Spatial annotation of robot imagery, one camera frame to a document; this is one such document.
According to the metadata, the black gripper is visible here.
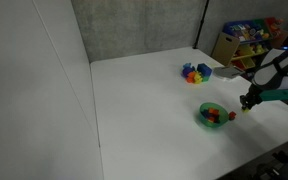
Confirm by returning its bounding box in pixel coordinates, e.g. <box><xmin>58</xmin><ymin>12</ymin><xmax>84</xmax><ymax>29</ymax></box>
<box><xmin>239</xmin><ymin>86</ymin><xmax>262</xmax><ymax>111</ymax></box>

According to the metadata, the green translucent plastic bowl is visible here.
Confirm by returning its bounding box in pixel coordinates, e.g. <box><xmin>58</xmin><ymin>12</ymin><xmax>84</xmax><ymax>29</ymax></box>
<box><xmin>199</xmin><ymin>101</ymin><xmax>231</xmax><ymax>129</ymax></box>

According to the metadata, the large blue toy block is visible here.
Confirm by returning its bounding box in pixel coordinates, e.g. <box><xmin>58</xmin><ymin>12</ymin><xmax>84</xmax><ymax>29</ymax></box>
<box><xmin>196</xmin><ymin>62</ymin><xmax>214</xmax><ymax>78</ymax></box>

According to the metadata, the yellow toy bin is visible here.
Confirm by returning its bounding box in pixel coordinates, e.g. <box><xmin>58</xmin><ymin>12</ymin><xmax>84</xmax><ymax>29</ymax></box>
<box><xmin>231</xmin><ymin>44</ymin><xmax>262</xmax><ymax>70</ymax></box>

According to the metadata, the yellow toy piece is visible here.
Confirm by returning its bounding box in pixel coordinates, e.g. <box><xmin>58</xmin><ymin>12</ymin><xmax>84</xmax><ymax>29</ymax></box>
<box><xmin>192</xmin><ymin>73</ymin><xmax>204</xmax><ymax>85</ymax></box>

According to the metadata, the brown cardboard panel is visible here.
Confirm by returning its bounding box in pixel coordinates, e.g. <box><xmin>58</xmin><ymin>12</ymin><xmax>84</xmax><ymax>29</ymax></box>
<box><xmin>211</xmin><ymin>31</ymin><xmax>241</xmax><ymax>67</ymax></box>

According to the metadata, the toy storage shelf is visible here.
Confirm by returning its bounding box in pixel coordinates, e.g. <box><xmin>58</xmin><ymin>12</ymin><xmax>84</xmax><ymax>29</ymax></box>
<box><xmin>221</xmin><ymin>17</ymin><xmax>288</xmax><ymax>72</ymax></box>

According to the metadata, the orange toy piece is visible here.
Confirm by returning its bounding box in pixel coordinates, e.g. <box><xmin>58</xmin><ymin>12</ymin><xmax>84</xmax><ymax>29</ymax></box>
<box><xmin>185</xmin><ymin>71</ymin><xmax>197</xmax><ymax>84</ymax></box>

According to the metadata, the purple toy piece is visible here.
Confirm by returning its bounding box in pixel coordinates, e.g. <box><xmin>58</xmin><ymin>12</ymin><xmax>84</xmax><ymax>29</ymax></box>
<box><xmin>181</xmin><ymin>67</ymin><xmax>196</xmax><ymax>78</ymax></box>

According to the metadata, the blue toy bin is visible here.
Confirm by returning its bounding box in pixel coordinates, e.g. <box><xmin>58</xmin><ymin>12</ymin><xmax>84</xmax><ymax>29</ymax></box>
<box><xmin>223</xmin><ymin>19</ymin><xmax>269</xmax><ymax>43</ymax></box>

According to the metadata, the red toy bin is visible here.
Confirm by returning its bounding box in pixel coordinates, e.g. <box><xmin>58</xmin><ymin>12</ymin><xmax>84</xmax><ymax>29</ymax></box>
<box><xmin>264</xmin><ymin>17</ymin><xmax>285</xmax><ymax>35</ymax></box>

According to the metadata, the black stand pole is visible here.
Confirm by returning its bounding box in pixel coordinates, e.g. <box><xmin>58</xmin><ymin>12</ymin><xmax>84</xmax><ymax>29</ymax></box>
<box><xmin>192</xmin><ymin>0</ymin><xmax>209</xmax><ymax>50</ymax></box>

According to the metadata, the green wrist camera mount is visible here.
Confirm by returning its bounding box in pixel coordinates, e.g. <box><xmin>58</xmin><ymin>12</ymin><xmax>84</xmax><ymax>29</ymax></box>
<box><xmin>258</xmin><ymin>88</ymin><xmax>288</xmax><ymax>102</ymax></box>

